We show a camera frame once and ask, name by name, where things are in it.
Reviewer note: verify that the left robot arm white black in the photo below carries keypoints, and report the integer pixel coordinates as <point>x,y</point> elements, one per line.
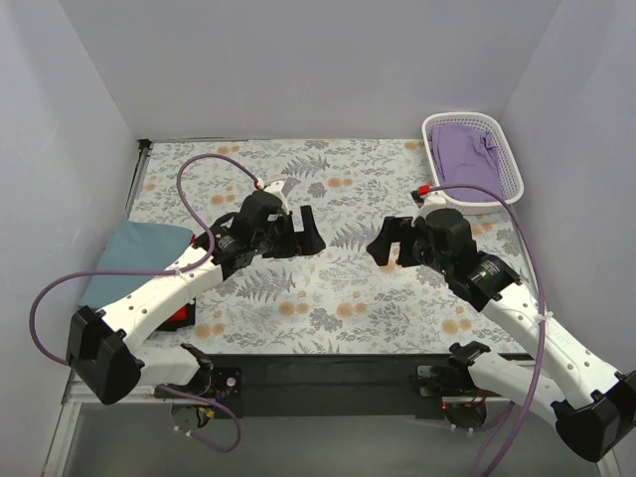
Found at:
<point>106,346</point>

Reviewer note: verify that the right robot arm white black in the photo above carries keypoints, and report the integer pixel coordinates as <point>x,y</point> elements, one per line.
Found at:
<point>590,403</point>

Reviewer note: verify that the white plastic perforated basket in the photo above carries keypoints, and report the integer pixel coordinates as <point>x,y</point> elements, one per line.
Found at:
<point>473,200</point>

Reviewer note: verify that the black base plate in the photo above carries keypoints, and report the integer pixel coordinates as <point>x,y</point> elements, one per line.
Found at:
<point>340,385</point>

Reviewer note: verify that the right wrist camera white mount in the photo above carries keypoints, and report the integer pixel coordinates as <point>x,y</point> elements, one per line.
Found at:
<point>431,203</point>

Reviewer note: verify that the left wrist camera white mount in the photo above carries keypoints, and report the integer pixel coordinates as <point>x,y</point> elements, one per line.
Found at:
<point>276,189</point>

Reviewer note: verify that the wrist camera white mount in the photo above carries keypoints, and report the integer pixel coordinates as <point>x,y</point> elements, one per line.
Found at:
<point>276,189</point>
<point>431,203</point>

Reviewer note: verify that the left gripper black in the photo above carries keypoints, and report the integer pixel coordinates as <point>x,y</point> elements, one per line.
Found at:
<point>291,238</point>

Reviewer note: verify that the purple t shirt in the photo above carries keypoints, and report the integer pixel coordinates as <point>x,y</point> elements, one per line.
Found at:
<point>465,155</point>

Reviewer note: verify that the folded red t shirt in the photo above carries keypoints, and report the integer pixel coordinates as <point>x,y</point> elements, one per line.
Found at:
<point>184,317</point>

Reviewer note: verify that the folded teal t shirt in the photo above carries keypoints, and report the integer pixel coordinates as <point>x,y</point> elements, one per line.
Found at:
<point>132,247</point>

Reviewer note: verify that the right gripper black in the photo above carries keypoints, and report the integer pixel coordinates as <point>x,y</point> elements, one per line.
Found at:
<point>404,243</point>

